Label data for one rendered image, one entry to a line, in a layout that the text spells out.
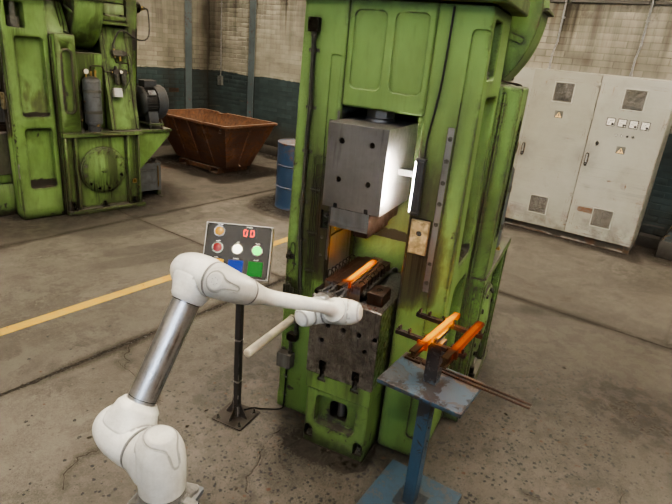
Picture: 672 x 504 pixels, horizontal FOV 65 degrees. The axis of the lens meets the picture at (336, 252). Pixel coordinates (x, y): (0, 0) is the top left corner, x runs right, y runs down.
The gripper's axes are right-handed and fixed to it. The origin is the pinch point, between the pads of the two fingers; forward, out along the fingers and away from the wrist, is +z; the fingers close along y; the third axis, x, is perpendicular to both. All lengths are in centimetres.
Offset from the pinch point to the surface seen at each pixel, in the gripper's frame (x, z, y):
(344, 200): 41.2, 5.2, -5.7
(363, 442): -86, 1, 21
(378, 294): -1.8, 5.7, 16.9
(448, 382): -28, -9, 60
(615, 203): -39, 515, 138
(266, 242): 13.2, -2.3, -43.2
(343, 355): -37.1, -0.9, 4.7
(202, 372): -100, 21, -103
